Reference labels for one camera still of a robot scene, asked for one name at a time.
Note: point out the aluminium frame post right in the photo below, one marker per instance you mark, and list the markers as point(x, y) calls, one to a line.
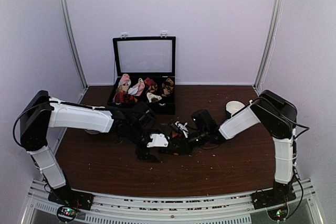
point(269, 45)

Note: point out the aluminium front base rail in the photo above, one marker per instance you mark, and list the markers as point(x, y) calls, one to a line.
point(230, 208)

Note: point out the dark red rolled sock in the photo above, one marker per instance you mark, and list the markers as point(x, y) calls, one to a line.
point(148, 81)

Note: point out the white pink sock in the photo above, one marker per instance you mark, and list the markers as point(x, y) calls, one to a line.
point(137, 89)

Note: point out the red brown sock in box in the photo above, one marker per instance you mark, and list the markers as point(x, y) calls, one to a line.
point(124, 97)

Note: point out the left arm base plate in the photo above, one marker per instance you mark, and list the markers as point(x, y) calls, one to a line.
point(65, 195)

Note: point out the brown patterned rolled sock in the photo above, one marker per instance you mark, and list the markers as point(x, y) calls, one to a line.
point(152, 88)

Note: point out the black box with glass lid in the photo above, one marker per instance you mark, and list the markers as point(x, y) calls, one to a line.
point(142, 57)

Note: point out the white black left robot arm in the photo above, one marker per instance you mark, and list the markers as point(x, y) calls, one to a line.
point(44, 112)

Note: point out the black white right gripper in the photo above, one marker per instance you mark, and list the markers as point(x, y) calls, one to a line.
point(186, 148)

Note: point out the aluminium frame post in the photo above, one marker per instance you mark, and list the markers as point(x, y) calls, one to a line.
point(72, 43)
point(269, 45)

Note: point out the white bowl dark outside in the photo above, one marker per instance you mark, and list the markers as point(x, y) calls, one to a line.
point(232, 107)

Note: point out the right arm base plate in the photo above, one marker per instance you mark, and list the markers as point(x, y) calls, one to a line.
point(271, 197)

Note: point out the white sock in box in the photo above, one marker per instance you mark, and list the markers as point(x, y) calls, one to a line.
point(153, 97)

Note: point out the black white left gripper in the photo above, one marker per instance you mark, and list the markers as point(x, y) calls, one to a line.
point(144, 153)

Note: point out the aluminium frame post left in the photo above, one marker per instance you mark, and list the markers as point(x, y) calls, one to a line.
point(72, 43)

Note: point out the pink rolled sock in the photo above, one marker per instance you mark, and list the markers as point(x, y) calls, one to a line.
point(124, 83)

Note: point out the white fluted bowl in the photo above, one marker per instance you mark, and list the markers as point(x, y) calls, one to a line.
point(92, 132)

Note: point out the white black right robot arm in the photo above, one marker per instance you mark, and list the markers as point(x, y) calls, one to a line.
point(277, 115)

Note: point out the red orange argyle sock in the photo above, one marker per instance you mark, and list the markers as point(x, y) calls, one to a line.
point(176, 134)

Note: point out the beige brown argyle sock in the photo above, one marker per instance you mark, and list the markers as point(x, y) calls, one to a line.
point(167, 87)

